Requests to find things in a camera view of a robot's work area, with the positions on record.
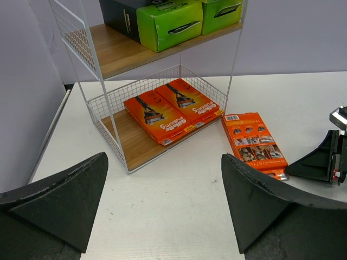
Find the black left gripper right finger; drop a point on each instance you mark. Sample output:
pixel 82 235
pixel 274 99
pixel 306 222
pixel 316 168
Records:
pixel 274 220

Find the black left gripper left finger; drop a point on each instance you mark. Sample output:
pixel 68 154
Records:
pixel 53 218

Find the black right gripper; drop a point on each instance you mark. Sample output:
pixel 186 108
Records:
pixel 326 163

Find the orange Gillette Fusion5 box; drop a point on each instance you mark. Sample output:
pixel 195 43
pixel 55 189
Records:
pixel 197 107
pixel 160 119

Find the orange Gillette cartridge box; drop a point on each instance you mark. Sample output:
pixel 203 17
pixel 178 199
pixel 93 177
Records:
pixel 252 143

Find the white wire wooden shelf rack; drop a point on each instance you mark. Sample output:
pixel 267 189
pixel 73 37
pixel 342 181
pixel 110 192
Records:
pixel 106 54

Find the green black Gillette Labs box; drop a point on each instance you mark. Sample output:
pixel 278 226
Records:
pixel 219 14
pixel 157 25

